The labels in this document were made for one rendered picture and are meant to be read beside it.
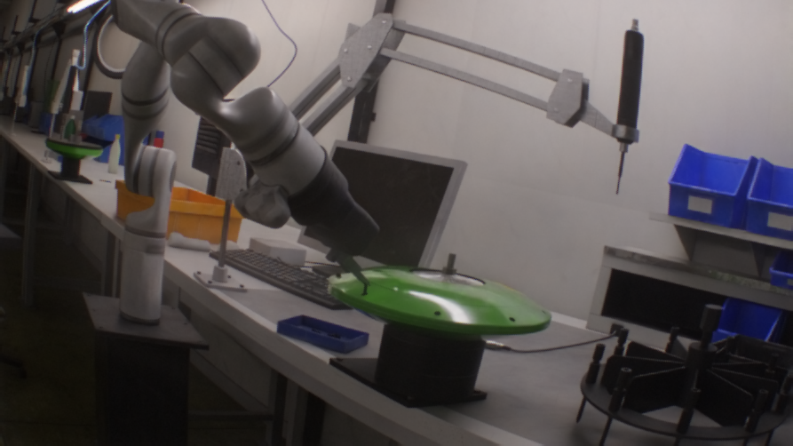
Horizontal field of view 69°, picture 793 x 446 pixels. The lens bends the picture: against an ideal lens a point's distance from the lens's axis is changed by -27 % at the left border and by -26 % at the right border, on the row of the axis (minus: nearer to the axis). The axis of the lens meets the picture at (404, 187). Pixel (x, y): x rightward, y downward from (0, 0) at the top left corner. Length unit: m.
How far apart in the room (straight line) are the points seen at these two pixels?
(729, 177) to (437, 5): 1.25
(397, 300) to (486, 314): 0.11
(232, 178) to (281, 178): 0.69
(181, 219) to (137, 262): 0.67
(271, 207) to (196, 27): 0.22
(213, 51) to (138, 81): 0.40
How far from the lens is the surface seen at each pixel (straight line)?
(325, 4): 3.03
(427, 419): 0.98
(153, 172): 1.30
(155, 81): 1.12
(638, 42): 1.19
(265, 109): 0.77
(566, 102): 1.18
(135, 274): 1.33
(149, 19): 0.90
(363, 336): 1.27
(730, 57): 1.82
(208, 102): 0.74
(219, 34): 0.75
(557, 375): 1.29
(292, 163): 0.80
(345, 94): 1.37
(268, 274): 1.69
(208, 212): 2.01
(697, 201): 1.56
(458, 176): 1.73
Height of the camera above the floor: 1.24
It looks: 2 degrees down
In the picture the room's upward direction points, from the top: 10 degrees clockwise
